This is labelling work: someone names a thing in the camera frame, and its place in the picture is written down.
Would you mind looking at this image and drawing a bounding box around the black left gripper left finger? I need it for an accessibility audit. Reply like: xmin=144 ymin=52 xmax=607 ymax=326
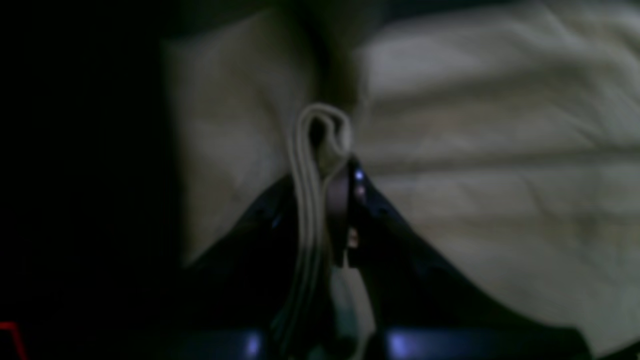
xmin=165 ymin=175 xmax=297 ymax=360

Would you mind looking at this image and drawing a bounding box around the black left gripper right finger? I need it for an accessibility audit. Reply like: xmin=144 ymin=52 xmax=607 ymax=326
xmin=326 ymin=156 xmax=592 ymax=360

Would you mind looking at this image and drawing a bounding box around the light green T-shirt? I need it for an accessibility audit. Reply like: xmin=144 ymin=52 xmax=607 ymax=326
xmin=165 ymin=0 xmax=639 ymax=355

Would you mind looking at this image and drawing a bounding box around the red black clamp front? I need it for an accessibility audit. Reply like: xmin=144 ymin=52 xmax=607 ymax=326
xmin=0 ymin=321 xmax=28 ymax=360

